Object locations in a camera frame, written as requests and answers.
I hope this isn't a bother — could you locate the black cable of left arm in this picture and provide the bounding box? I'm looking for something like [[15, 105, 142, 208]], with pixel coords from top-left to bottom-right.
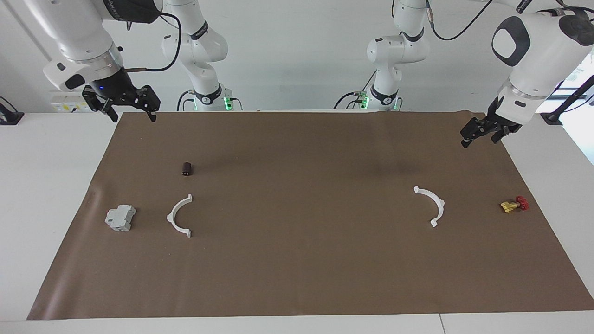
[[425, 0, 495, 41]]

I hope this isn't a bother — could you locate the white half ring pipe clamp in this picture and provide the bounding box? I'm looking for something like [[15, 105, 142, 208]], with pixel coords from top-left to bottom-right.
[[413, 186, 445, 228], [167, 194, 193, 238]]

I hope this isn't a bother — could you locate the black camera stand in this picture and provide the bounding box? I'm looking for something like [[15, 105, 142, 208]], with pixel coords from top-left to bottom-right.
[[541, 74, 594, 126]]

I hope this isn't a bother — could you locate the white power strip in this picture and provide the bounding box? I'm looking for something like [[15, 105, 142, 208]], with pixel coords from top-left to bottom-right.
[[50, 92, 92, 113]]

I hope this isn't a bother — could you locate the grey circuit breaker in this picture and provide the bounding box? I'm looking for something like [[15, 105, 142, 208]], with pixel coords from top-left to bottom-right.
[[104, 204, 137, 232]]

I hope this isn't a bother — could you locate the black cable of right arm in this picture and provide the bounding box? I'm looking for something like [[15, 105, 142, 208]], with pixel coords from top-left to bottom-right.
[[124, 12, 181, 73]]

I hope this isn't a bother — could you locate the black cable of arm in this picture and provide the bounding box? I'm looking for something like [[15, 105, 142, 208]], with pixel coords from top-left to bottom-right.
[[124, 12, 181, 73], [425, 0, 495, 41]]

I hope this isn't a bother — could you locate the brass valve with red handle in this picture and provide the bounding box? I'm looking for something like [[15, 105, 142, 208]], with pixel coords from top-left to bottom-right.
[[500, 196, 529, 214]]

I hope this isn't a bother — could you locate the brown table mat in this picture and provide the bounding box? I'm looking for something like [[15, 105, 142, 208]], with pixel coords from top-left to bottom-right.
[[26, 110, 594, 321]]

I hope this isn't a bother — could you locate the black clamp mount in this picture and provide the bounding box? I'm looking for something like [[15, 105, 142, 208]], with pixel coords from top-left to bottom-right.
[[0, 96, 25, 125]]

